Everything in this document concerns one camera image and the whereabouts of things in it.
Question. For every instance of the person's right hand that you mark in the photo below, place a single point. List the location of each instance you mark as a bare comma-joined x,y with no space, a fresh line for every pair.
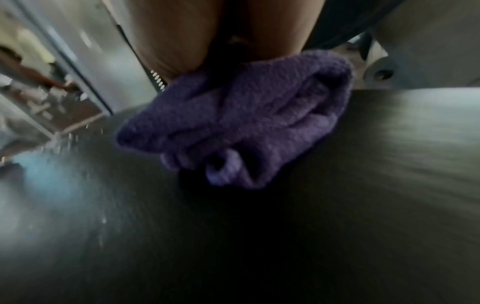
176,35

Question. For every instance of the purple cleaning cloth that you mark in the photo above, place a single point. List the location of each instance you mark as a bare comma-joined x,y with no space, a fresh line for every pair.
243,118

